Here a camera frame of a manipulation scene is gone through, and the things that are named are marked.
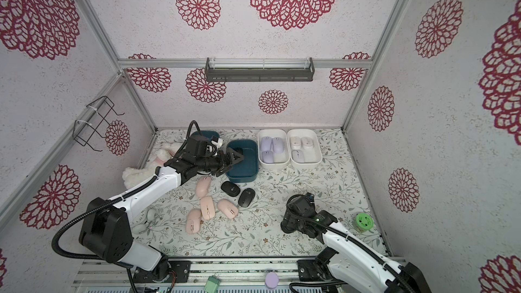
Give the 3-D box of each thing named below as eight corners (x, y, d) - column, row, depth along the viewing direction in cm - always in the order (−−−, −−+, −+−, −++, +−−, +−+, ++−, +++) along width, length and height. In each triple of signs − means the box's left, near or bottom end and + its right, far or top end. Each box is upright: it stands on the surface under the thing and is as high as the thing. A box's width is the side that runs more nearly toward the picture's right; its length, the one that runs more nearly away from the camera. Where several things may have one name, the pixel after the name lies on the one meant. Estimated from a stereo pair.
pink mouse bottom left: (185, 234, 84) (183, 232, 82) (190, 211, 90) (188, 209, 88) (199, 234, 84) (197, 232, 82) (203, 211, 90) (201, 209, 88)
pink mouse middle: (204, 221, 88) (202, 219, 86) (200, 200, 94) (198, 198, 92) (216, 217, 89) (215, 215, 87) (212, 196, 95) (211, 194, 93)
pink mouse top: (194, 197, 95) (193, 194, 93) (198, 179, 101) (197, 176, 99) (208, 197, 95) (207, 194, 93) (211, 179, 101) (210, 176, 99)
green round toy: (354, 231, 85) (359, 227, 81) (350, 217, 89) (354, 212, 85) (369, 231, 85) (375, 227, 81) (364, 217, 89) (370, 212, 85)
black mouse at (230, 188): (219, 190, 97) (219, 187, 95) (226, 181, 100) (225, 179, 98) (236, 198, 94) (235, 196, 92) (242, 190, 97) (241, 187, 95)
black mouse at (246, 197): (235, 203, 93) (234, 201, 91) (245, 187, 98) (245, 185, 96) (246, 209, 91) (246, 207, 89) (256, 193, 96) (256, 191, 95)
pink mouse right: (215, 208, 92) (214, 205, 89) (223, 199, 94) (222, 196, 92) (232, 221, 88) (231, 219, 85) (240, 212, 90) (239, 209, 88)
